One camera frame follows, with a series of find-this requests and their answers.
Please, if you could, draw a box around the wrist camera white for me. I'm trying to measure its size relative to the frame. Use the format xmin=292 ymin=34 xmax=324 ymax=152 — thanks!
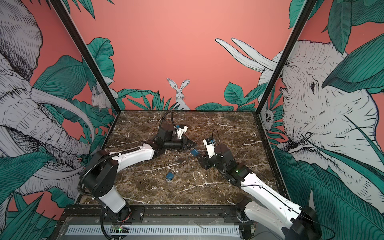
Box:
xmin=176 ymin=125 xmax=188 ymax=139
xmin=203 ymin=138 xmax=216 ymax=158

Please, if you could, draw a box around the small green circuit board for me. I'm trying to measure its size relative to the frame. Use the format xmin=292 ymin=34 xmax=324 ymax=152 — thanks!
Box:
xmin=110 ymin=226 xmax=130 ymax=235

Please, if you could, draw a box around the right black corner post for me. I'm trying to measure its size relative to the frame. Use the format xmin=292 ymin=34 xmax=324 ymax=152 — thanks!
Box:
xmin=256 ymin=0 xmax=317 ymax=115

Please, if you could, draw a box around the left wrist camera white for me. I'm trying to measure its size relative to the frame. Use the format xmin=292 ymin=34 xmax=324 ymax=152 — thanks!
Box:
xmin=176 ymin=125 xmax=188 ymax=139

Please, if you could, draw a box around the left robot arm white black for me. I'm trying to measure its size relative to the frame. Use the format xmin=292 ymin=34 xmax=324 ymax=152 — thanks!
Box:
xmin=78 ymin=125 xmax=197 ymax=223

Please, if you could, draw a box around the black corner post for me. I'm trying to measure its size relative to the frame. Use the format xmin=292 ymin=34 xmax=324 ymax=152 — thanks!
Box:
xmin=49 ymin=0 xmax=121 ymax=115
xmin=256 ymin=0 xmax=317 ymax=115

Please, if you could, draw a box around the white slotted cable duct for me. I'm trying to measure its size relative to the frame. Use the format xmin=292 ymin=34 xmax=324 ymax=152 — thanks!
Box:
xmin=65 ymin=225 xmax=241 ymax=237

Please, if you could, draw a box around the left black corner post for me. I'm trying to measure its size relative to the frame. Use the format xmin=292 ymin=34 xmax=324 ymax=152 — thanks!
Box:
xmin=49 ymin=0 xmax=121 ymax=115

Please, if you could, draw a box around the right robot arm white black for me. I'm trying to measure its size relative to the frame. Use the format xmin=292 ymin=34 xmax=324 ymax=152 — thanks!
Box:
xmin=197 ymin=145 xmax=323 ymax=240

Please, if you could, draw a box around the left camera black cable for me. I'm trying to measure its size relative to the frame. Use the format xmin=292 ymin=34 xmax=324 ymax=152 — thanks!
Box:
xmin=158 ymin=110 xmax=176 ymax=130

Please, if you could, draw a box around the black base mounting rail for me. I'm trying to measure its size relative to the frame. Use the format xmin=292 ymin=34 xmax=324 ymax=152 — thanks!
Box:
xmin=60 ymin=205 xmax=247 ymax=224

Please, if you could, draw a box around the blue padlock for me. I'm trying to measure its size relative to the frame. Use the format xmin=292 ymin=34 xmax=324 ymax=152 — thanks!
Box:
xmin=166 ymin=171 xmax=179 ymax=182
xmin=190 ymin=149 xmax=200 ymax=157

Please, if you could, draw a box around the dark grey padlock centre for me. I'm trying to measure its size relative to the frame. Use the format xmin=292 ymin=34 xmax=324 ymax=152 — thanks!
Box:
xmin=176 ymin=158 xmax=187 ymax=165

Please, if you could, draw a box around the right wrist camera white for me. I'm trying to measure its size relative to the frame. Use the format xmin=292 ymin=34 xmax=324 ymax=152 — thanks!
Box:
xmin=203 ymin=138 xmax=216 ymax=158

